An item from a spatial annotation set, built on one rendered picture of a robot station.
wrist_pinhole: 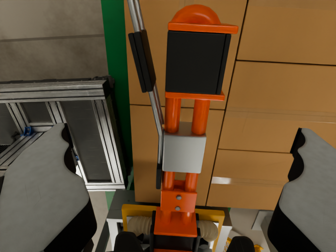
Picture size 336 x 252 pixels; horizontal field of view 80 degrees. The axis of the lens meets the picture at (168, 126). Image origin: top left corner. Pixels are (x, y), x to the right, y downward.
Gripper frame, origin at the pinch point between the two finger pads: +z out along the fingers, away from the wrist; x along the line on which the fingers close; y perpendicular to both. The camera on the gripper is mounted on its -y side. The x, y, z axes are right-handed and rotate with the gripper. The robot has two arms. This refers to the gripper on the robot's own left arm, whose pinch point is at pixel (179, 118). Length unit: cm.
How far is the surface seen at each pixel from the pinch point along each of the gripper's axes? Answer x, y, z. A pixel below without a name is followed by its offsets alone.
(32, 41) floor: -89, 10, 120
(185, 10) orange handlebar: 0.6, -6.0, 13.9
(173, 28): -0.7, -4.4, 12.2
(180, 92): 0.2, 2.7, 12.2
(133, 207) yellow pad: -12, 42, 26
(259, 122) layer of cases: 35, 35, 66
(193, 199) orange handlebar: 3.1, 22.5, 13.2
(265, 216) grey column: 89, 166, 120
